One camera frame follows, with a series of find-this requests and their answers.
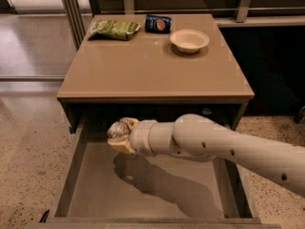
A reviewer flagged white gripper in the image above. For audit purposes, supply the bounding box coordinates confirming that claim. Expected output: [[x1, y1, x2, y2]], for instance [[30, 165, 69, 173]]
[[108, 117, 156, 156]]

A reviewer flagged crushed 7up can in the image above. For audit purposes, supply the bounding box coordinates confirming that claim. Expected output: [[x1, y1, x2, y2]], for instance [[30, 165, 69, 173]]
[[107, 121, 129, 139]]

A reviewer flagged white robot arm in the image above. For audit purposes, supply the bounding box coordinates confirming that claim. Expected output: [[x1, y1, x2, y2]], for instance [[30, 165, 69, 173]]
[[107, 114, 305, 197]]

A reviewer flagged open grey top drawer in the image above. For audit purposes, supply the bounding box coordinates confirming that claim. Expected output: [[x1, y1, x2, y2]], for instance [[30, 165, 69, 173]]
[[38, 122, 281, 229]]

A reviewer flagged brown cabinet counter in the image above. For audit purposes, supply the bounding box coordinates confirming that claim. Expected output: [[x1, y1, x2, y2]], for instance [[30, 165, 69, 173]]
[[57, 14, 254, 128]]

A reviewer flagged blue pepsi can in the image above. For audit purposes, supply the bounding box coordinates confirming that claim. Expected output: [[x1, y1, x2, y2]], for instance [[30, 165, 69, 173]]
[[145, 14, 172, 33]]

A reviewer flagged green chip bag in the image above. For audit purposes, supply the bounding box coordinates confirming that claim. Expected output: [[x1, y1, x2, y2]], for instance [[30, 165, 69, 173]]
[[89, 19, 141, 41]]

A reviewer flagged white paper bowl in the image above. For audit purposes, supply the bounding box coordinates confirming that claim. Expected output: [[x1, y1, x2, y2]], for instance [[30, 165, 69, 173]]
[[170, 30, 210, 54]]

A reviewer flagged metal railing frame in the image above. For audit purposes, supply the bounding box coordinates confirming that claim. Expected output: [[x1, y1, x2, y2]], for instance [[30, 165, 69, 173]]
[[62, 0, 305, 46]]

